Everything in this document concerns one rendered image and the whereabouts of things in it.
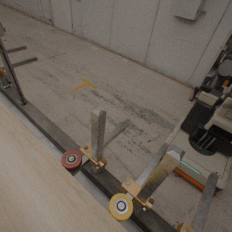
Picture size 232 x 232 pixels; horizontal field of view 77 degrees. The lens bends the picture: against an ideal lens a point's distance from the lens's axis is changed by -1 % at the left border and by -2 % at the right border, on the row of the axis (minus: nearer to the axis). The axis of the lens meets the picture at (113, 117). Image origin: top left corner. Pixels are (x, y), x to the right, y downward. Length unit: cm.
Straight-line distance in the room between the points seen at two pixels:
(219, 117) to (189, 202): 87
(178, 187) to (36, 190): 139
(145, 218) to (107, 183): 22
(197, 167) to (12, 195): 139
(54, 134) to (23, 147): 30
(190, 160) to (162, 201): 46
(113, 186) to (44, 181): 34
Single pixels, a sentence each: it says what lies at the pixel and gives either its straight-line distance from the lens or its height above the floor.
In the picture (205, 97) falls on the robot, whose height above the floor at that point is 75.
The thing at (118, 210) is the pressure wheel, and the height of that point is 90.
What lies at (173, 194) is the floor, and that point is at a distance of 168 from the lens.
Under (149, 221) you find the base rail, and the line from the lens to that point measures 79.
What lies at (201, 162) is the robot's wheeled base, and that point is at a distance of 163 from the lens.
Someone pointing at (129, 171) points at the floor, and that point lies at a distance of 163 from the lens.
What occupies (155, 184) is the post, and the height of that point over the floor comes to 101.
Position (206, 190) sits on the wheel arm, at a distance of 80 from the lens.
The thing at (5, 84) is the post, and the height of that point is 74.
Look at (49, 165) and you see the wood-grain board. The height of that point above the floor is 90.
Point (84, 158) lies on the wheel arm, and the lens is 72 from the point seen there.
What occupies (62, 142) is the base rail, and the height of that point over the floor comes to 70.
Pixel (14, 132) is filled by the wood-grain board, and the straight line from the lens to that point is 78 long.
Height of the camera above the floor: 145
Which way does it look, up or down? 45 degrees down
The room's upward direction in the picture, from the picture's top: 8 degrees clockwise
